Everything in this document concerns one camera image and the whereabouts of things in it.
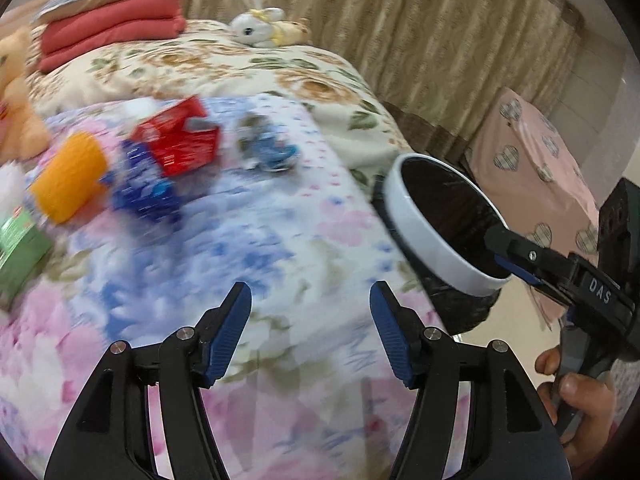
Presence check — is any white bin with black bag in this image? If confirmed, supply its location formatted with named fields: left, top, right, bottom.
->
left=371, top=152, right=513, bottom=336

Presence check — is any beige patterned curtain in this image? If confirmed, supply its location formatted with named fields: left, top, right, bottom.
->
left=180, top=0, right=586, bottom=161

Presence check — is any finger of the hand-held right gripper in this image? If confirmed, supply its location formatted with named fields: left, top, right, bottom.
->
left=494, top=255, right=568, bottom=307
left=483, top=223, right=576, bottom=276

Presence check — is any blue snack packet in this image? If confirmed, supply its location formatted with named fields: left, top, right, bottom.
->
left=100, top=140, right=183, bottom=226

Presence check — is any red folded blanket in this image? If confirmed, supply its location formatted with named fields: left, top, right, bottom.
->
left=39, top=0, right=187, bottom=73

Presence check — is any person's right hand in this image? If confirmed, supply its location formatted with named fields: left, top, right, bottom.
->
left=534, top=347, right=621, bottom=476

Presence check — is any red cardboard box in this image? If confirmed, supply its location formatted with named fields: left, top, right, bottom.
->
left=131, top=96, right=222, bottom=177

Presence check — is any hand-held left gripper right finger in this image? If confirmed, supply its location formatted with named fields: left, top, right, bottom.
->
left=369, top=280, right=572, bottom=480

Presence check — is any orange yarn ball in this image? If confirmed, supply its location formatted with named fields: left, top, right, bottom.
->
left=31, top=131, right=108, bottom=224

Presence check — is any beige floral bedsheet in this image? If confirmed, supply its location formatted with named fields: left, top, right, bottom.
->
left=25, top=19, right=416, bottom=196

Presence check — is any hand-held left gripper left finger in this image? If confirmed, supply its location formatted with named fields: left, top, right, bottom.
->
left=44, top=281, right=252, bottom=480

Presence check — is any green cardboard box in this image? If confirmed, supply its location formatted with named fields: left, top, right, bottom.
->
left=0, top=207, right=53, bottom=311

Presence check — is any pink blue floral blanket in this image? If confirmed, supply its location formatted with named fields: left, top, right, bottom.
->
left=0, top=95, right=501, bottom=480

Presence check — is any white tissue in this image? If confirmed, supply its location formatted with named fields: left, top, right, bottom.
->
left=0, top=162, right=26, bottom=211

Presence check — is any blue grey wrapper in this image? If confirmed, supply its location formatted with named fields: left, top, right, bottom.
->
left=235, top=112, right=301, bottom=173

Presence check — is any peach teddy bear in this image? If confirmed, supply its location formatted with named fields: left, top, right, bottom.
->
left=0, top=27, right=51, bottom=156

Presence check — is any white bunny plush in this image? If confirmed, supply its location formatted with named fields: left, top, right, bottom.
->
left=229, top=0, right=313, bottom=50

